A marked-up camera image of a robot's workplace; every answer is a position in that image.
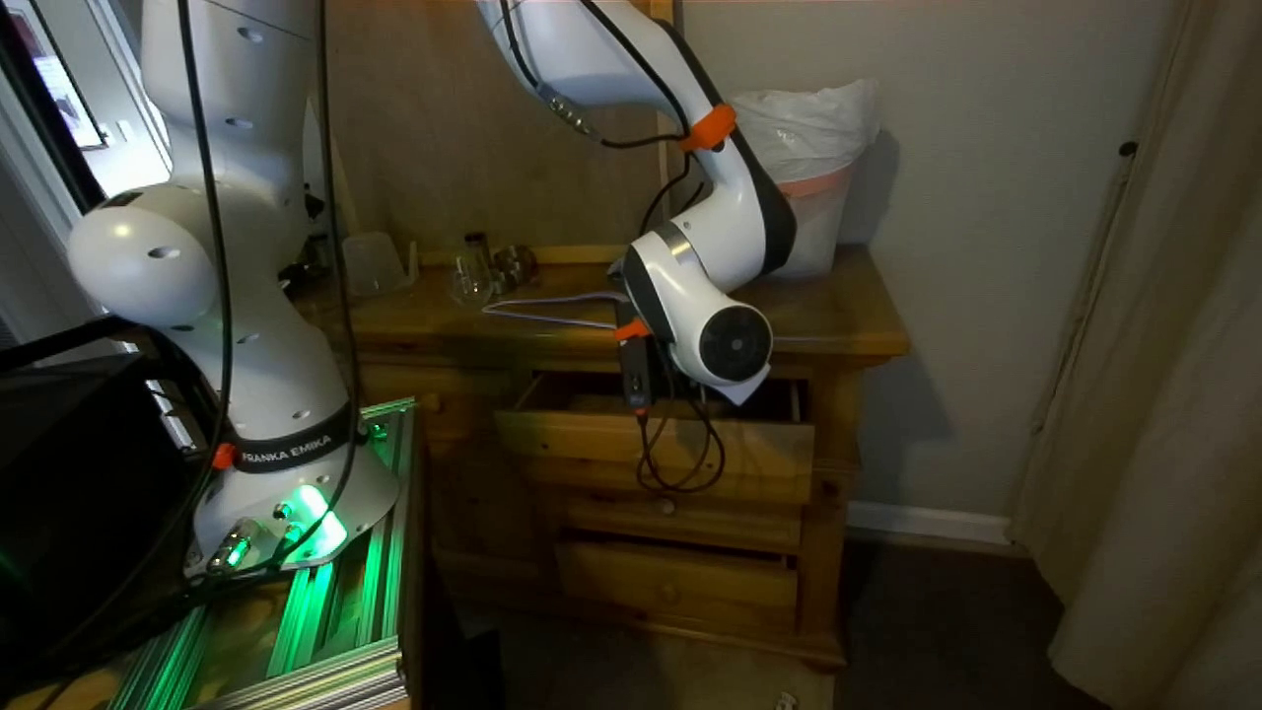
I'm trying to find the black box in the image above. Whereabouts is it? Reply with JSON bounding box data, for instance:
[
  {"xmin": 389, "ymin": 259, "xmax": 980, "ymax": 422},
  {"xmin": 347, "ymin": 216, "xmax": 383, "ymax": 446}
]
[{"xmin": 0, "ymin": 312, "xmax": 238, "ymax": 668}]

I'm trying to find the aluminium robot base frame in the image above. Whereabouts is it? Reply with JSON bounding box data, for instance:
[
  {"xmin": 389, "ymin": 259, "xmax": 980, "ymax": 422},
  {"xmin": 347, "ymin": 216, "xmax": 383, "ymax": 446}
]
[{"xmin": 37, "ymin": 399, "xmax": 425, "ymax": 710}]

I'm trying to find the white framed window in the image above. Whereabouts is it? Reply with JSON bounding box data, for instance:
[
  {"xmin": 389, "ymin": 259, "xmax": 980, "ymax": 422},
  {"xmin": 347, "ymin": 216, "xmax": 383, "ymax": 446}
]
[{"xmin": 0, "ymin": 0, "xmax": 183, "ymax": 221}]

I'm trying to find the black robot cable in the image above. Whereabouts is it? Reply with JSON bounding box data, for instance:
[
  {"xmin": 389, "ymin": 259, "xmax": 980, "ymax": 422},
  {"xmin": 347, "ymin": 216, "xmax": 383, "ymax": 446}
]
[{"xmin": 171, "ymin": 0, "xmax": 730, "ymax": 585}]

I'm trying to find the wooden dresser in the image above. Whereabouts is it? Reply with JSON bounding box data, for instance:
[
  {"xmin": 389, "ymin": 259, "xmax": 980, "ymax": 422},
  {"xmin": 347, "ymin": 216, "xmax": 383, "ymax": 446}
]
[{"xmin": 291, "ymin": 240, "xmax": 916, "ymax": 673}]

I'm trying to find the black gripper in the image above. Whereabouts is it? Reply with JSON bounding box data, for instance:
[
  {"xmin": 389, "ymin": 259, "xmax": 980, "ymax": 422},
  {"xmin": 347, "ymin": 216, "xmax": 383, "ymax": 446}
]
[{"xmin": 609, "ymin": 251, "xmax": 664, "ymax": 349}]

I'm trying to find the large steel measuring cup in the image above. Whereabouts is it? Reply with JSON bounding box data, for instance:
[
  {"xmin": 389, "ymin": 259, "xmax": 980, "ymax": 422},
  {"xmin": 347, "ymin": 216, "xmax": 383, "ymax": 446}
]
[{"xmin": 339, "ymin": 230, "xmax": 421, "ymax": 305}]

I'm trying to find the beige curtain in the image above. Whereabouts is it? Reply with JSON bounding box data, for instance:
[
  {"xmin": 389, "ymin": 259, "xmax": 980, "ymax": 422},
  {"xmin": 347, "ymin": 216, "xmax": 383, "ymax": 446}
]
[{"xmin": 1006, "ymin": 0, "xmax": 1262, "ymax": 710}]

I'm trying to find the wooden dresser drawer, tall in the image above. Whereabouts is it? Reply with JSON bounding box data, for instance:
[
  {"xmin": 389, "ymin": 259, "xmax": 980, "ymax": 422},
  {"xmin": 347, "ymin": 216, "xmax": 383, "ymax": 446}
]
[{"xmin": 548, "ymin": 533, "xmax": 806, "ymax": 638}]

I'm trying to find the white bin with plastic liner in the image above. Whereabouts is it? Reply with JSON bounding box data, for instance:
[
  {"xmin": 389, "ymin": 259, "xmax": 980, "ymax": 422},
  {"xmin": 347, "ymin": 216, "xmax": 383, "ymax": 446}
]
[{"xmin": 730, "ymin": 75, "xmax": 885, "ymax": 280}]

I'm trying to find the wooden back panel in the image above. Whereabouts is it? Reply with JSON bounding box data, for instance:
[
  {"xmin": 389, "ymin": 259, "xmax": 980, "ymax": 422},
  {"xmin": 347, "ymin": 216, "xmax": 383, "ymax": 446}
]
[{"xmin": 322, "ymin": 0, "xmax": 686, "ymax": 257}]

